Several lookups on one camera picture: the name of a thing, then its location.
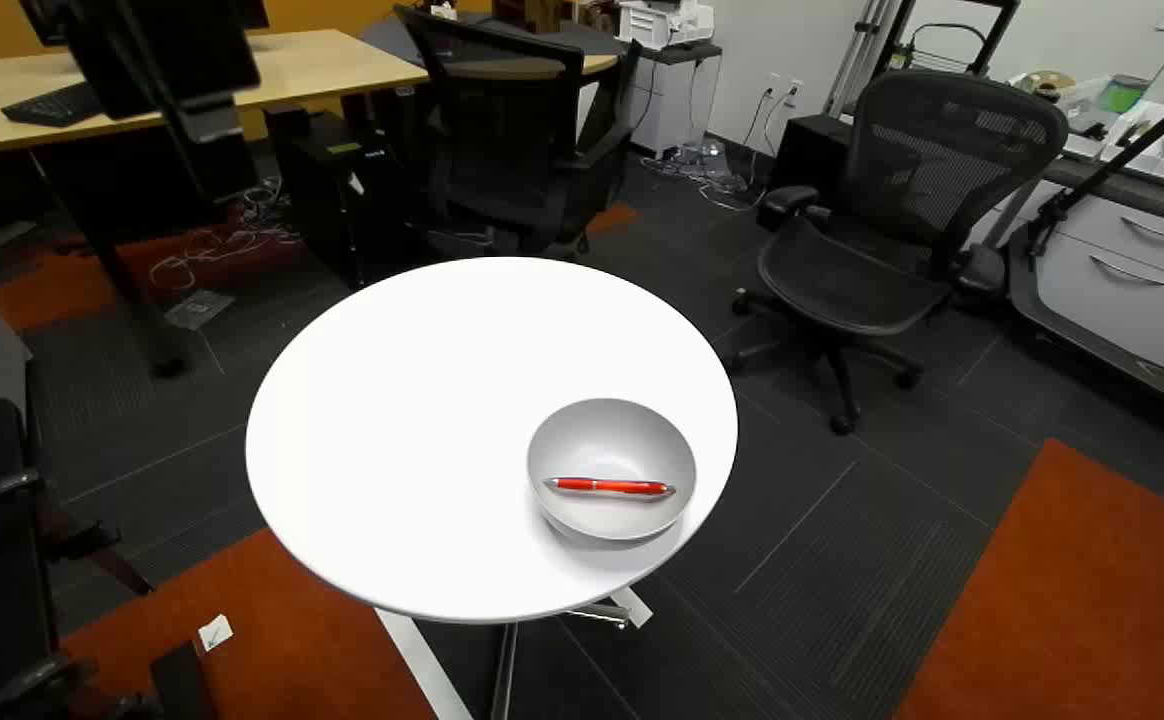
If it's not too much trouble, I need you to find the small white paper tag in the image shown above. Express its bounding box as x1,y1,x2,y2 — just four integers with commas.
191,612,236,657

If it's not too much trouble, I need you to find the light wooden desk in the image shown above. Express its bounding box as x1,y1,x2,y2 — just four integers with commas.
0,30,431,154

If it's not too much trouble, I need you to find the black electric scooter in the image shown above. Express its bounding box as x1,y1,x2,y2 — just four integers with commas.
1000,74,1164,432

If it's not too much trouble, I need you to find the white low cabinet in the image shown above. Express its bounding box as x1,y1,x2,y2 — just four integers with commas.
630,48,723,161

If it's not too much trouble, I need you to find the black padded office chair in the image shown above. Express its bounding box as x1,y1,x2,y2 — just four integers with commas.
397,5,645,264

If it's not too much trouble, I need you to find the black computer tower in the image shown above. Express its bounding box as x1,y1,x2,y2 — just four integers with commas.
778,112,868,210

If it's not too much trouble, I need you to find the black computer monitor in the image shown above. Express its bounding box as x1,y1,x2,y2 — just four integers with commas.
17,0,270,120

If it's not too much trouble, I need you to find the white drawer cabinet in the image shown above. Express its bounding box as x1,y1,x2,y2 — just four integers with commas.
1027,155,1164,391

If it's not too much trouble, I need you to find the green device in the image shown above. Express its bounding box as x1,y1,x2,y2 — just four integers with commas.
1091,74,1153,120

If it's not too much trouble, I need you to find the black tripod stand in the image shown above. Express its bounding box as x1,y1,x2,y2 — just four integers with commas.
63,0,233,385

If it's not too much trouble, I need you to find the grey round bowl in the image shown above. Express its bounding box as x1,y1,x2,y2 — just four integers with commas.
523,396,700,547

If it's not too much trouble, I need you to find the black mesh office chair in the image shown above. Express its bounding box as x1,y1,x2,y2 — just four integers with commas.
723,67,1077,441

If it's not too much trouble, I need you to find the red pen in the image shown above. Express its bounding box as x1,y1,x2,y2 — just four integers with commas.
541,474,681,504

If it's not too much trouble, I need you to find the white printer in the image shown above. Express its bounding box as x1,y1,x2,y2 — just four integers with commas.
618,0,722,56

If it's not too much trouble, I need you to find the black clamp orange handle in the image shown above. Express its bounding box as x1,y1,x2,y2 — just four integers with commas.
0,465,158,599

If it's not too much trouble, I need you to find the white table base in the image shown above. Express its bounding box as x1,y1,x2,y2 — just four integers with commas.
371,585,661,720

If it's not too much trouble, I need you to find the black keyboard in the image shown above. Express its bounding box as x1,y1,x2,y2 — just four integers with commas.
0,80,112,131

